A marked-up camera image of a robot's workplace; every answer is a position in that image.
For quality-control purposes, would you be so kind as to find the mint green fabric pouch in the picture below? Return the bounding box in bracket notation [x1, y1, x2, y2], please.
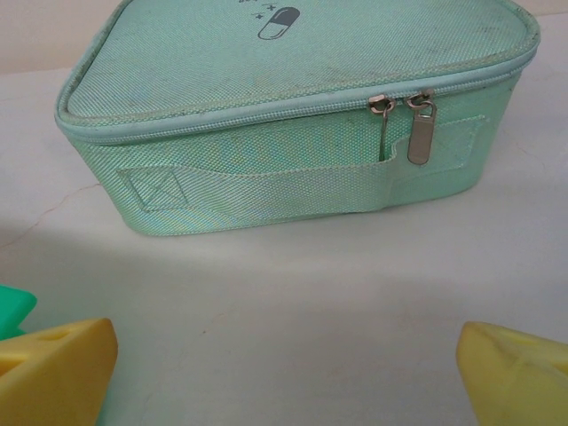
[54, 0, 543, 237]

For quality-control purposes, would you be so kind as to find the green plastic bin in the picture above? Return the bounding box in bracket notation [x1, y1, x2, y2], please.
[0, 283, 38, 345]

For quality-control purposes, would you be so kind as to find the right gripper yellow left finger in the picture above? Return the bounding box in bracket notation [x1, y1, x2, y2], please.
[0, 317, 120, 426]

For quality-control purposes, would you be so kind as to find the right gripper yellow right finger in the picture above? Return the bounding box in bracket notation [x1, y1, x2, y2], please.
[456, 321, 568, 426]

